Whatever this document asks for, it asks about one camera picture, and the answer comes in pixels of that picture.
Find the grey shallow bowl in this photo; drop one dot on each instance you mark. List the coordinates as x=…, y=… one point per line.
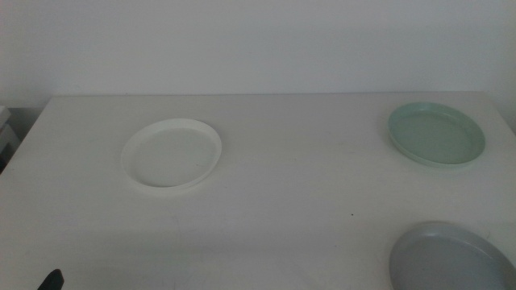
x=443, y=262

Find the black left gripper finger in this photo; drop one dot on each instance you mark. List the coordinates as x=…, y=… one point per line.
x=52, y=281

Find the white shallow bowl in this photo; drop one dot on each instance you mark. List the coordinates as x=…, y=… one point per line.
x=173, y=155

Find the white side furniture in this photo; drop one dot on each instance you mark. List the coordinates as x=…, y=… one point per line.
x=5, y=133

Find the pale green shallow bowl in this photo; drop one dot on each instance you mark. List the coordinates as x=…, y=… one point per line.
x=437, y=135

